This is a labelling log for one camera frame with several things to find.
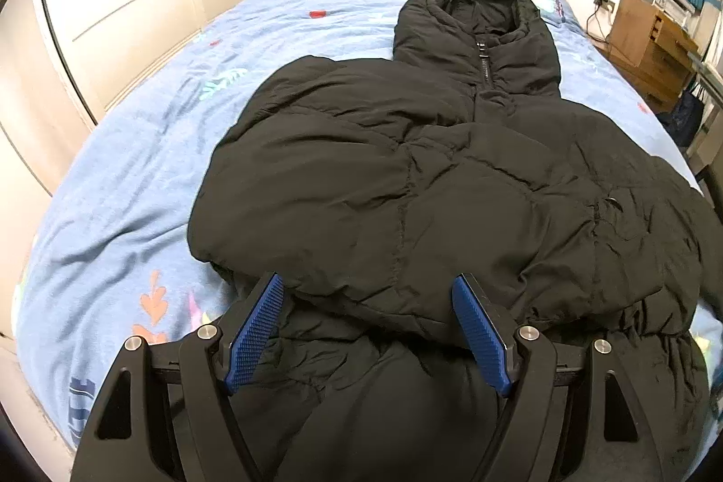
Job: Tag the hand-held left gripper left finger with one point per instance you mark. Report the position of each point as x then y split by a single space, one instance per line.
254 329

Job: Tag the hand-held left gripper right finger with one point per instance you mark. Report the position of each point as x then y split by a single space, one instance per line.
480 329

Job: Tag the black puffer jacket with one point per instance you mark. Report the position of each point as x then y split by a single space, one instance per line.
395 177

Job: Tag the bed with blue sheet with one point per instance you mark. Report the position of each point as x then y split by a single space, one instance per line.
141 149

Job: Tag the wooden nightstand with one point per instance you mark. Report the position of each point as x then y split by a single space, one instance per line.
649 87

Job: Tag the dark blue bag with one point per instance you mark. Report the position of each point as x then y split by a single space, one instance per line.
686 115

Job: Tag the wooden drawer cabinet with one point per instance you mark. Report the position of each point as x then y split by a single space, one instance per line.
632 24

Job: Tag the white printer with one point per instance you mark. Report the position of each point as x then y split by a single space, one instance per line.
675 3

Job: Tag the wall socket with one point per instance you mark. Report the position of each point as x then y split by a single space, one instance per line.
604 1

